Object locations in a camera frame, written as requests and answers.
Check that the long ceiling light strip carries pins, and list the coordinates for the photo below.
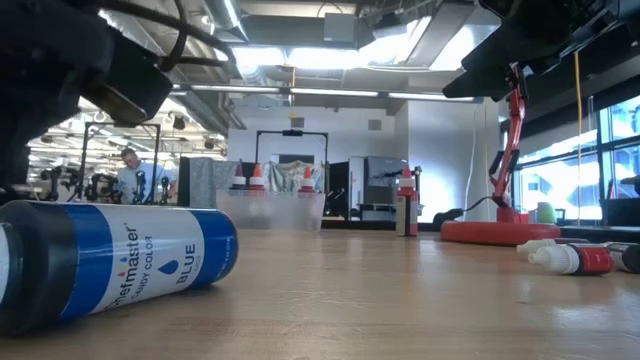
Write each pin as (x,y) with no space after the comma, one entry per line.
(332,92)
(430,97)
(235,89)

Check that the black camera rig frame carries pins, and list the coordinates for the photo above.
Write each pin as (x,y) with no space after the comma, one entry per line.
(292,133)
(120,124)

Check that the small red food coloring bottle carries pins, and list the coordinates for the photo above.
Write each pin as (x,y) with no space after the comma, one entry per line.
(590,260)

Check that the black furniture piece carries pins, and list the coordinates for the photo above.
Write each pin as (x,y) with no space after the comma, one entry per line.
(620,212)

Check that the red desk lamp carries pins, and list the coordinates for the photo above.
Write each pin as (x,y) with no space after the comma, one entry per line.
(500,232)

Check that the large blue food coloring bottle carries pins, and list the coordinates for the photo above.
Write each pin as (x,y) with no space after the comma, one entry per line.
(150,255)

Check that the large purple food coloring bottle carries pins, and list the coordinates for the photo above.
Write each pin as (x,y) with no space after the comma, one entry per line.
(239,181)

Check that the person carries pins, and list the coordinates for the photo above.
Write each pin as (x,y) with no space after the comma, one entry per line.
(137,180)

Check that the small green object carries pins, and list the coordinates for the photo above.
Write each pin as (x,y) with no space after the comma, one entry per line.
(546,212)

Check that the black background robot arms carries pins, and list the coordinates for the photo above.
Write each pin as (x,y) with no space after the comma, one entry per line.
(100,187)

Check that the grey wall vent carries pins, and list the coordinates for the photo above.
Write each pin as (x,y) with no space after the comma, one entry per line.
(375,125)
(297,123)

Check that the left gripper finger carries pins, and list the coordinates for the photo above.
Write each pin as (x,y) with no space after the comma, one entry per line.
(12,160)

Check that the crumpled silver cloth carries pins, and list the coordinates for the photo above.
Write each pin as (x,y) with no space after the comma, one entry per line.
(285,175)

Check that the black upright panel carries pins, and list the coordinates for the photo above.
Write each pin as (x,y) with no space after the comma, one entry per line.
(339,185)

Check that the small black food coloring bottle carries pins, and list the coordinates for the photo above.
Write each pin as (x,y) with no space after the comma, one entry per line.
(625,257)

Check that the silver ventilation duct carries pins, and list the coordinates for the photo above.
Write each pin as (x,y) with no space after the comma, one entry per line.
(200,107)

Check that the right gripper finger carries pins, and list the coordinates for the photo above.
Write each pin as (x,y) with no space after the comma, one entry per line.
(490,75)

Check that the grey partition panel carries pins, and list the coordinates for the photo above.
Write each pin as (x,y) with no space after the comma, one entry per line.
(200,182)

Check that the small white-capped food coloring bottle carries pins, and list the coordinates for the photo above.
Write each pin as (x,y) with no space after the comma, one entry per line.
(537,246)

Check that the clear plastic container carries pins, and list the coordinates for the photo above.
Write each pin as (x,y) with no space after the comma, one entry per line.
(270,212)

